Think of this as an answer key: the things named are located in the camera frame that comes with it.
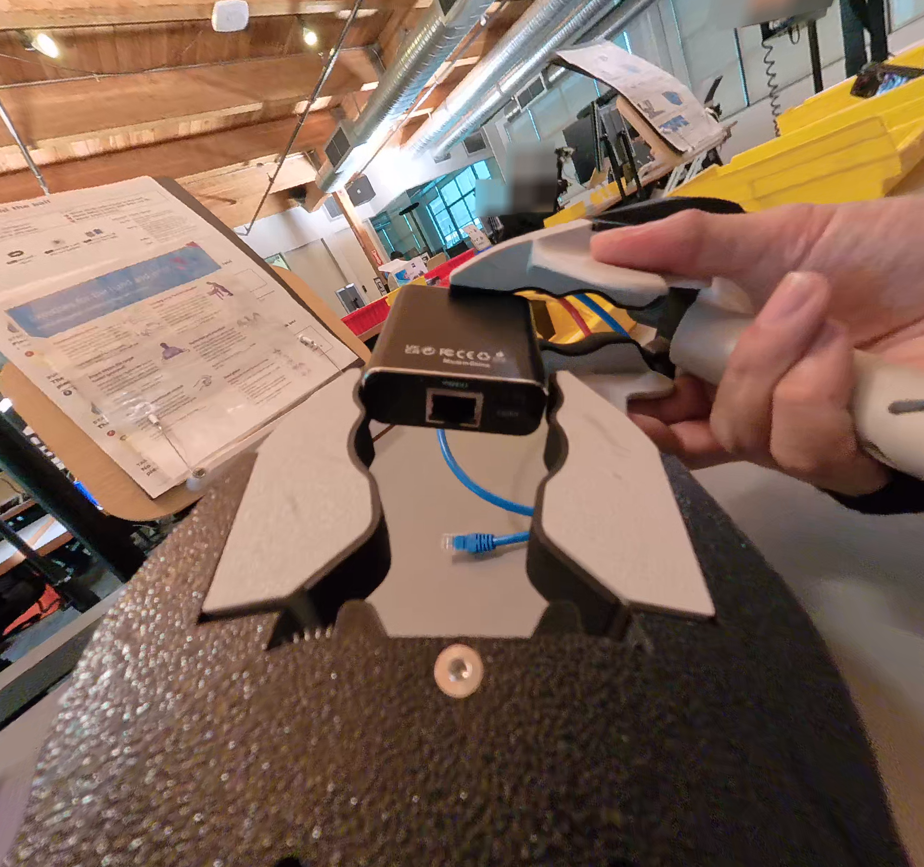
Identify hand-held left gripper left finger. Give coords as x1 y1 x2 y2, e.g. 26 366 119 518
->
201 369 394 648

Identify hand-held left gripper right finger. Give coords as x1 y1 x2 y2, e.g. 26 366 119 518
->
526 370 716 637

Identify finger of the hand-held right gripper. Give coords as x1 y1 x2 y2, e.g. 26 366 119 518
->
448 221 712 306
541 336 677 402

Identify red network cable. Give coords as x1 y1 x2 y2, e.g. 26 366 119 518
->
554 294 591 340

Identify black network adapter box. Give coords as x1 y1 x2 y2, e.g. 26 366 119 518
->
359 284 550 436

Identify blue network cable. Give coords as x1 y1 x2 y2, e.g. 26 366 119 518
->
435 293 638 559

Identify person's right forearm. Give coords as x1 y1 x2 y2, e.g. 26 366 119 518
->
826 473 924 514

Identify person's right hand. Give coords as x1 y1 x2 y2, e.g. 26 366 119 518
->
588 196 924 496

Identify black computer monitor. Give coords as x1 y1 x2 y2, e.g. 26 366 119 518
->
562 108 602 169

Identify red storage bin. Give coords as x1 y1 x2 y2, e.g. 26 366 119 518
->
341 297 391 337

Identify wooden document stand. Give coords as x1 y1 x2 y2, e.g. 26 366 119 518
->
552 40 730 179
0 176 362 522

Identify yellow stacked storage bins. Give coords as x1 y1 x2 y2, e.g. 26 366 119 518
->
671 44 924 211

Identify printed instruction sheet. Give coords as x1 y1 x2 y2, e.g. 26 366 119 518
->
0 176 359 498

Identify silver ventilation duct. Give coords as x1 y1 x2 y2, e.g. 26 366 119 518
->
314 0 723 193

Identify black coiled cable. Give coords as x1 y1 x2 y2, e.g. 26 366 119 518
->
761 26 788 135

